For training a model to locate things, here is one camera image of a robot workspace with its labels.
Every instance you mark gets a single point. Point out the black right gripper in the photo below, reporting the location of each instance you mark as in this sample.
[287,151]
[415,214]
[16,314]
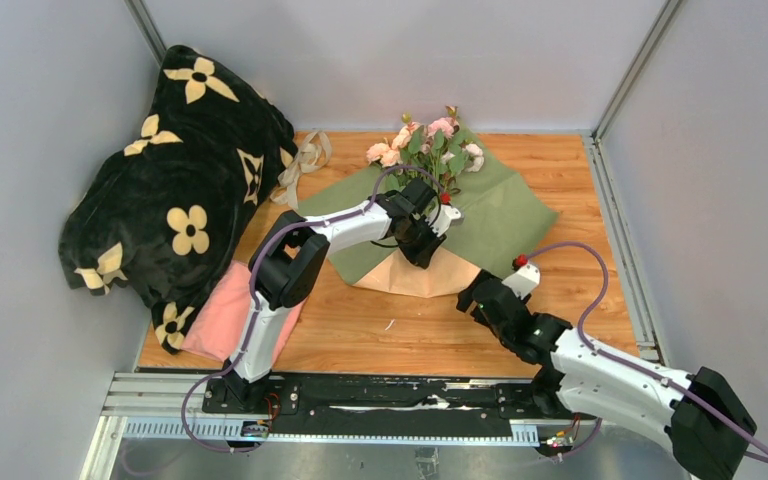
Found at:
[466,296]

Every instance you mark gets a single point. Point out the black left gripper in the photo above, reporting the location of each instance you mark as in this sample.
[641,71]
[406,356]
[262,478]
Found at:
[422,257]

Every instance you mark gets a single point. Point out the green and tan wrapping paper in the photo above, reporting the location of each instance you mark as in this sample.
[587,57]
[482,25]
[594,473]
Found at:
[503,218]

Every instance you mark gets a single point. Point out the beige ribbon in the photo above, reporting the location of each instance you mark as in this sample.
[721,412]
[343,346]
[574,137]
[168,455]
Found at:
[314,153]

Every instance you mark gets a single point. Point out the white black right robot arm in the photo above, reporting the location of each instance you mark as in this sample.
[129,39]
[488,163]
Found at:
[697,417]

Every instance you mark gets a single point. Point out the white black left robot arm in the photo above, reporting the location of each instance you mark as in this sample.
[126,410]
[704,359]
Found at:
[287,264]

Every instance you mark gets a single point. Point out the black blanket with cream flowers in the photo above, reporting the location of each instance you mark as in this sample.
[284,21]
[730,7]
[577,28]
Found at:
[164,214]

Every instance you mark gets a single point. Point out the pink folded cloth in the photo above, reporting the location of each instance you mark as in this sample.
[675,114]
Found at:
[216,330]

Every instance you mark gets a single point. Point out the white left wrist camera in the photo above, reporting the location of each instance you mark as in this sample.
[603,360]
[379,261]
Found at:
[442,217]

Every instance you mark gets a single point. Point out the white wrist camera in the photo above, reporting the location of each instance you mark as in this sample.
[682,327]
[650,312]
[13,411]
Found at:
[524,279]
[442,217]

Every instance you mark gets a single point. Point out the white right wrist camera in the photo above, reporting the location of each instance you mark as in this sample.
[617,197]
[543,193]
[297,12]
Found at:
[524,279]

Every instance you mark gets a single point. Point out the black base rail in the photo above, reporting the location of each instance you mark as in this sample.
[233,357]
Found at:
[344,409]

